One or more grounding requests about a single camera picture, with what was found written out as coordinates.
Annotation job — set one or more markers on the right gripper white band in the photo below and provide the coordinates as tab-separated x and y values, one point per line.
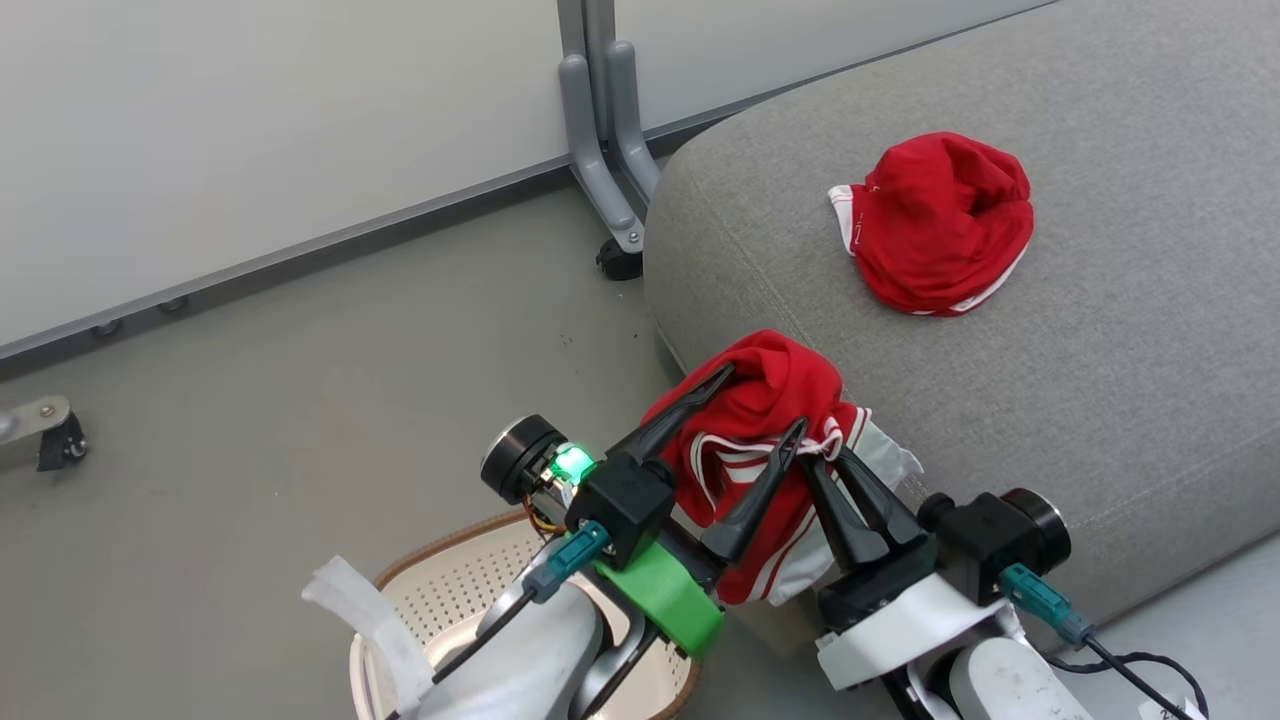
900	625

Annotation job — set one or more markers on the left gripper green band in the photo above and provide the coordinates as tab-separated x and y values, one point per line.
665	600

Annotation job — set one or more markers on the red garment white trim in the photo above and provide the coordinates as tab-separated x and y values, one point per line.
770	390
930	230

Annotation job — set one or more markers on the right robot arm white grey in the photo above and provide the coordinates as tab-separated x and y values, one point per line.
1010	685

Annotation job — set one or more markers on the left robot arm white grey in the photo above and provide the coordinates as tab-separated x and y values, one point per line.
530	670

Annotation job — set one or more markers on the grey fabric sofa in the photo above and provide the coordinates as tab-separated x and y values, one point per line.
1150	400

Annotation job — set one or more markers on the black castor wheel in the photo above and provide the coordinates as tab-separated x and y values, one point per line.
620	262
62	445

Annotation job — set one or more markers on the white laundry basket brown rim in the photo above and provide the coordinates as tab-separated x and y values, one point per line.
450	590

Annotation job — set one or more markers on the grey metal partition foot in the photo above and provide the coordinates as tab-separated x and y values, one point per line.
630	140
35	417
590	160

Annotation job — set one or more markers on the small metal levelling foot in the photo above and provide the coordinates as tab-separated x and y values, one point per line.
172	304
105	327

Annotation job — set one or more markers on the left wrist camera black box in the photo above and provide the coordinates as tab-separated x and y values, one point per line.
625	505

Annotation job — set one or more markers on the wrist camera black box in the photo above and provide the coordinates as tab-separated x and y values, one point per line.
975	545
625	505

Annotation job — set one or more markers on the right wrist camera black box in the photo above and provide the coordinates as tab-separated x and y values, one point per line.
975	545

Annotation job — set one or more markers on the grey metal partition post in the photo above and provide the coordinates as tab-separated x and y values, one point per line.
590	25

